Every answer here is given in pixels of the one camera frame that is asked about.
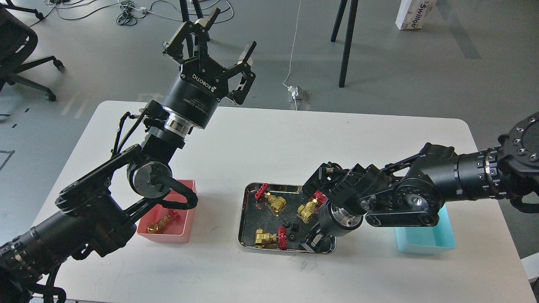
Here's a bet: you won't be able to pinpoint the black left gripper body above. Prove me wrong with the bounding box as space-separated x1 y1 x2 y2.
162 57 236 129

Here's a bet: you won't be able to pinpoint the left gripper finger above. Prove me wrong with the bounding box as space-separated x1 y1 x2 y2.
163 8 221 64
226 41 257 105

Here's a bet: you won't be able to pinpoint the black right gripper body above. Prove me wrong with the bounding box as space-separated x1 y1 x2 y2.
316 202 363 238

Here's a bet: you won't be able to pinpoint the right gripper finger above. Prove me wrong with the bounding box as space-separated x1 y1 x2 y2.
300 234 327 253

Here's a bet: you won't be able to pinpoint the brass valve red handle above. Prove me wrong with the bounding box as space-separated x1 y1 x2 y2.
147 209 181 234

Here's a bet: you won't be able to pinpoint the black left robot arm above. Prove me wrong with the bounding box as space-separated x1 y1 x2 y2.
1 8 256 303

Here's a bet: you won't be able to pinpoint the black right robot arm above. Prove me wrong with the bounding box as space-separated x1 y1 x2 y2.
302 113 539 253

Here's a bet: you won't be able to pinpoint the brass valve upper right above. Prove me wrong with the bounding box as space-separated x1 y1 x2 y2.
296 191 328 224

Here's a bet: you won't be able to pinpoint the brass valve lower left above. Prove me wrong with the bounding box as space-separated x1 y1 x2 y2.
254 226 288 250

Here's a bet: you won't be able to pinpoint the brass valve upper left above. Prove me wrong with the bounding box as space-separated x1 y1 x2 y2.
254 183 287 215

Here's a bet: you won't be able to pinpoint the blue plastic box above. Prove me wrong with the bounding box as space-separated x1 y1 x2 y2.
395 206 456 255

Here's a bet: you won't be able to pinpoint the pink plastic box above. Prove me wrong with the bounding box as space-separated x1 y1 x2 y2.
136 205 196 243

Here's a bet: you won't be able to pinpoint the white cardboard box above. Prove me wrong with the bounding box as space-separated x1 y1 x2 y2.
396 0 437 29

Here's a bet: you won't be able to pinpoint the black table leg left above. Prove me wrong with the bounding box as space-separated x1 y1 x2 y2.
179 0 208 26

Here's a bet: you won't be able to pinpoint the black table leg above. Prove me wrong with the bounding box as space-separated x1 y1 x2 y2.
179 0 208 26
330 0 359 88

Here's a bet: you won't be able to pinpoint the metal tray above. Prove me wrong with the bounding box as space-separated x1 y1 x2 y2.
237 182 317 254

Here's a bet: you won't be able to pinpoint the white power adapter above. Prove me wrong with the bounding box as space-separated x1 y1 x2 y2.
288 85 308 102

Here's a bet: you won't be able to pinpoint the black table leg right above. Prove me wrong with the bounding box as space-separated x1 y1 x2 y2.
330 0 359 88

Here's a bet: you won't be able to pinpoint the black office chair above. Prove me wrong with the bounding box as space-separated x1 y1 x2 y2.
0 0 63 101

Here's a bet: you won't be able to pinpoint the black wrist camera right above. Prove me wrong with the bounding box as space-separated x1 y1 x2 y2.
302 162 392 215

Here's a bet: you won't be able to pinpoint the white cable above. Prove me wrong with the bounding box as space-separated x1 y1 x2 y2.
283 0 303 111

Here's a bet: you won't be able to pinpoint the black floor cables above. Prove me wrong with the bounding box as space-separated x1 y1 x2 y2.
40 0 235 27

